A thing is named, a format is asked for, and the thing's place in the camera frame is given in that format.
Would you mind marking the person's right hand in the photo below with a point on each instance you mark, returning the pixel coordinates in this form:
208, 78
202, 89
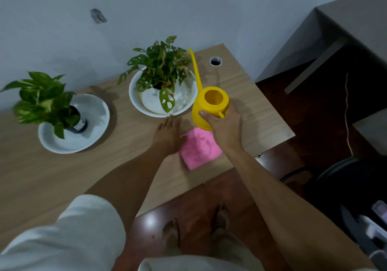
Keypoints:
226, 131

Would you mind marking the person's left hand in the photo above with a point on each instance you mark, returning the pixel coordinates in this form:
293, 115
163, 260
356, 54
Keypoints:
167, 139

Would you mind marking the person's left thumb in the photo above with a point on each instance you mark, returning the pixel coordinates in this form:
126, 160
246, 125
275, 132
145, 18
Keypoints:
182, 140

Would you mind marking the person's right thumb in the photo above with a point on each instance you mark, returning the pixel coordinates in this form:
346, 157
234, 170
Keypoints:
208, 116

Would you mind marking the yellow plastic watering can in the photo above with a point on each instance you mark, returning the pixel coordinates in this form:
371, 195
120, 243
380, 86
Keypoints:
202, 106

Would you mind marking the person's left forearm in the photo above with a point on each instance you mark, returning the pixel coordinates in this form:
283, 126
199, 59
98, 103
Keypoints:
133, 183

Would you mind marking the person's right forearm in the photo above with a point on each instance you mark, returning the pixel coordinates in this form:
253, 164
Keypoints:
281, 213

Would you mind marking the pink microfibre cloth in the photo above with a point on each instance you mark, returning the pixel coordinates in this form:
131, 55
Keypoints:
198, 152

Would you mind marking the white bowl with wide rim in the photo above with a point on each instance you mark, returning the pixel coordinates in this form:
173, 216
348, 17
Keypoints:
185, 98

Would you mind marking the green holey-leaf plant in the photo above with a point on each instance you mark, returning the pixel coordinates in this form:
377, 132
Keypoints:
160, 62

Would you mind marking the person's right foot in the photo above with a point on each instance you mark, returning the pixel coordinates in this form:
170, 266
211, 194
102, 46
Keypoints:
221, 218

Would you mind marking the person's foot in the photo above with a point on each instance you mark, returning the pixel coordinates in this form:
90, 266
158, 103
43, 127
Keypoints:
221, 218
171, 231

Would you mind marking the person's left foot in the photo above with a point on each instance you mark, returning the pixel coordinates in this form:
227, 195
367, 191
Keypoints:
171, 231

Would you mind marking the white shallow bowl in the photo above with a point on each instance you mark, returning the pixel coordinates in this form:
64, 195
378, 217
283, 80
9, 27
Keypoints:
93, 113

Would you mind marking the dark glass plant bottle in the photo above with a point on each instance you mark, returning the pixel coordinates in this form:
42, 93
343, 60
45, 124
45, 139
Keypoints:
80, 124

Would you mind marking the beige trousers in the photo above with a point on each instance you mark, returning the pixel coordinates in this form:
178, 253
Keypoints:
232, 246

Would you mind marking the white shirt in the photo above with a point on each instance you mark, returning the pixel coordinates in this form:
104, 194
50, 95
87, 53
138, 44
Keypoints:
72, 234

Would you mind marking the black office chair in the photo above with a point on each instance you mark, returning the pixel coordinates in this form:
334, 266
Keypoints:
338, 183

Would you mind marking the green variegated pothos plant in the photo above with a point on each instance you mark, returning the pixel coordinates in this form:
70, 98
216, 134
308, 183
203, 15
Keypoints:
42, 98

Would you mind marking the grey desk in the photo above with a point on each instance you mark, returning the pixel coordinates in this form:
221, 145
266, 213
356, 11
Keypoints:
356, 16

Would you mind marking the white grey plastic object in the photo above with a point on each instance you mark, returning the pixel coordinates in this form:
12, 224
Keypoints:
373, 227

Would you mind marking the small metal table bracket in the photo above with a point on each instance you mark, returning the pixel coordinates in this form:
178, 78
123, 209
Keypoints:
259, 156

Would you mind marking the grey wall bracket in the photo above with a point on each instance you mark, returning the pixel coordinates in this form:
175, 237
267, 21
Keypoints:
98, 16

